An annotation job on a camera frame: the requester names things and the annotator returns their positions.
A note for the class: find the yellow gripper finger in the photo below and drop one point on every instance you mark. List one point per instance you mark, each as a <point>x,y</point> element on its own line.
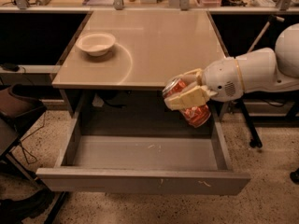
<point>189,97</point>
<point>193,76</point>

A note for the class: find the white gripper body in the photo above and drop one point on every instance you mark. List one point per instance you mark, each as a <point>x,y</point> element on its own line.
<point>221,79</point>

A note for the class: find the orange soda can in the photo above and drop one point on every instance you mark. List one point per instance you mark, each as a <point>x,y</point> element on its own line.
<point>195,116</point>

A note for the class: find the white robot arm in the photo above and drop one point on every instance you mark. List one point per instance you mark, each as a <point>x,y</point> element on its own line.
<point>269,70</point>

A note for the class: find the grey cabinet with tan top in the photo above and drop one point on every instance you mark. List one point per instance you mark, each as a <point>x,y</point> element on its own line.
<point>151,47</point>

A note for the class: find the grey open top drawer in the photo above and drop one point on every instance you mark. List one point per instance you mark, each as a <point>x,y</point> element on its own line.
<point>136,145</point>

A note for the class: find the black stand leg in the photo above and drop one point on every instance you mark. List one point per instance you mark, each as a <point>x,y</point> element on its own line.
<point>255,140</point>

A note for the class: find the white bowl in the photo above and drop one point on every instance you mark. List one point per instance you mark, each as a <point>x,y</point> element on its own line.
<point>96,44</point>

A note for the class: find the black shoe at right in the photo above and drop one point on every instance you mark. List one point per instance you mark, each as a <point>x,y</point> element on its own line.
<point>294,176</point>

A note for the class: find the black shoe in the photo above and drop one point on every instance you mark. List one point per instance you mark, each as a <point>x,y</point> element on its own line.
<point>14,212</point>
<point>294,176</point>

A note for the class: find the black power adapter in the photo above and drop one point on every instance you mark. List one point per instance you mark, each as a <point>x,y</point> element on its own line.
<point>10,67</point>

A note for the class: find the dark brown chair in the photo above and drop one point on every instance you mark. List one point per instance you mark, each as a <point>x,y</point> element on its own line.
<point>18,114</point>

